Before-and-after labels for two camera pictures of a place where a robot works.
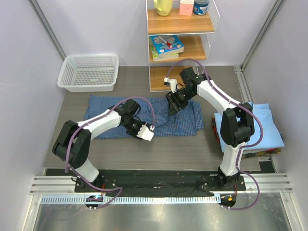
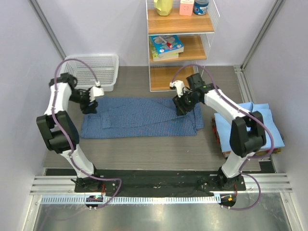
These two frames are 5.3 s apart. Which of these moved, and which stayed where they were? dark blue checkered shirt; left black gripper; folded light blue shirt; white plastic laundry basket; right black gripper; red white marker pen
Moved: right black gripper; left black gripper
Stayed: white plastic laundry basket; dark blue checkered shirt; folded light blue shirt; red white marker pen
